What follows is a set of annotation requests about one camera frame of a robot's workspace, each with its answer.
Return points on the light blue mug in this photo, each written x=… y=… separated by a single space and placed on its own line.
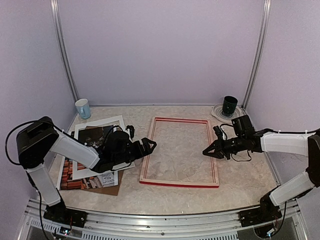
x=83 y=108

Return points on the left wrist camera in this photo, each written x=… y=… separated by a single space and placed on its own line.
x=130 y=130

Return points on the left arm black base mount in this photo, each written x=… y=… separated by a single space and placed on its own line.
x=70 y=217

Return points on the dark green cup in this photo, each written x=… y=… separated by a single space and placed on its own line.
x=229 y=105

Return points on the aluminium front rail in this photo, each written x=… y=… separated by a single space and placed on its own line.
x=221 y=225

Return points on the white patterned plate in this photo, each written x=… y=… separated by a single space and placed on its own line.
x=217 y=111

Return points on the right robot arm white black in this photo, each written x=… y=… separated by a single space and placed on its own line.
x=305 y=143

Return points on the aluminium corner post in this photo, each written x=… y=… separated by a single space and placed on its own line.
x=54 y=4
x=258 y=53

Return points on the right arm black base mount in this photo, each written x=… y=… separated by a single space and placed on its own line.
x=256 y=216

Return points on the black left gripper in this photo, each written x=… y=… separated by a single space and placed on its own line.
x=140 y=152

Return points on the cat photo print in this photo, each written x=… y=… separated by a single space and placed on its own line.
x=93 y=136

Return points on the right aluminium corner post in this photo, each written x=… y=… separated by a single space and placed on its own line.
x=258 y=53

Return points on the left aluminium corner post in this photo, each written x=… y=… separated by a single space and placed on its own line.
x=54 y=4

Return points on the red wooden picture frame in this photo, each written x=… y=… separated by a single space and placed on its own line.
x=178 y=160

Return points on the brown backing cardboard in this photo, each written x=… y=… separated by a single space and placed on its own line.
x=113 y=191

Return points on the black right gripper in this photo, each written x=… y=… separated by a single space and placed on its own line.
x=218 y=145

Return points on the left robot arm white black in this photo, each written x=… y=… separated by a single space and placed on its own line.
x=37 y=139

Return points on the white mat board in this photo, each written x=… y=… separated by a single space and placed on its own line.
x=120 y=120

